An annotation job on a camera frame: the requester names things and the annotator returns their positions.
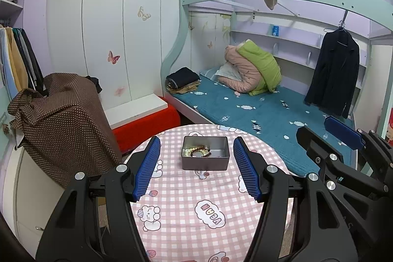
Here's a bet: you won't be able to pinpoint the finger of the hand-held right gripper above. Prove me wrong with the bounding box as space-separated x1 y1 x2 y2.
324 115 393 164
295 126 390 198

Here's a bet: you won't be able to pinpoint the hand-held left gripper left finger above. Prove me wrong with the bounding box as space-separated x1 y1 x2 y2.
36 137 162 262

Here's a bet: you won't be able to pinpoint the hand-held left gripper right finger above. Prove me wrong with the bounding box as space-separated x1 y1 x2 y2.
233 137 360 262

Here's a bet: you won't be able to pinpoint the grey metal tin box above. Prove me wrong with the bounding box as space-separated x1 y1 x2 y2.
181 136 230 171

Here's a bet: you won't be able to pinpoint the red stool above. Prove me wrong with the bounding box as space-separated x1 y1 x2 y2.
112 96 181 155

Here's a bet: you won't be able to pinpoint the teal fish bed mattress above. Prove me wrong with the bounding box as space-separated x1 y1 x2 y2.
178 68 358 177

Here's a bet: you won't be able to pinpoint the pink checked tablecloth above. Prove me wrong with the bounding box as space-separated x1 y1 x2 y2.
123 124 292 262

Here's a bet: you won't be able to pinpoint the dark hanging jacket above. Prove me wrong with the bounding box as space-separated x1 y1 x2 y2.
304 27 360 119

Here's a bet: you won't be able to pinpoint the white step box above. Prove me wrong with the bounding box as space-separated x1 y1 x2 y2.
104 94 169 129

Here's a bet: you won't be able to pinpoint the green quilt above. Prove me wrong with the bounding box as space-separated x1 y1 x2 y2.
238 42 282 96

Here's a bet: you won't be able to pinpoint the folded tan clothes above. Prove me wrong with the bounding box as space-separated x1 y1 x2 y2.
167 79 202 95

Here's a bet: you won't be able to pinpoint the brown dotted cloth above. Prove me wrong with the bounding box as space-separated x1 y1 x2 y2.
8 72 123 189

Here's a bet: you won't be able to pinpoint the pink and green duvet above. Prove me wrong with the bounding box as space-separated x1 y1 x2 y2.
219 39 268 93

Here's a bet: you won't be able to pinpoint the white pillow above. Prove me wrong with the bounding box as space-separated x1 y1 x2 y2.
215 62 244 83

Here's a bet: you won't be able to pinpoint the black garment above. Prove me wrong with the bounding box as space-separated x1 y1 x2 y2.
85 75 103 94

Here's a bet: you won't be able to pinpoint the folded dark clothes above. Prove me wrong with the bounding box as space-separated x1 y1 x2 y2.
166 67 201 89

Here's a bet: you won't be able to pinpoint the pink butterfly sticker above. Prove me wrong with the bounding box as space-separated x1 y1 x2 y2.
107 50 121 65

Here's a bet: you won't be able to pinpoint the pale butterfly sticker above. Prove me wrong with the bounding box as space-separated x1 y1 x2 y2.
137 6 152 21

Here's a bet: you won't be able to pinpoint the white wardrobe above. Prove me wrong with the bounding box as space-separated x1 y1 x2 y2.
46 0 191 103

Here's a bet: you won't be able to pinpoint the dark hanging garment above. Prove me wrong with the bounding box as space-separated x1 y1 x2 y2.
17 28 44 90

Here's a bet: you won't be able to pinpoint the tan hanging garment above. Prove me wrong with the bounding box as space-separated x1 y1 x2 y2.
6 27 30 93

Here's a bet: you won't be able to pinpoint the light blue hanging garment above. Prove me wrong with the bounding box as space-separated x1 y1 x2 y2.
0 25 19 100

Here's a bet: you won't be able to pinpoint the lilac open wardrobe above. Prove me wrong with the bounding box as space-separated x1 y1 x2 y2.
0 0 53 103

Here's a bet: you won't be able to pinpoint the dark red bead bracelet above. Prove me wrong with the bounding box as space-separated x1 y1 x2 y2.
189 145 212 158

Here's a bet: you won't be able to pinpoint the red wall poster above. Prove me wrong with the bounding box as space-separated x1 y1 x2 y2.
386 106 393 143

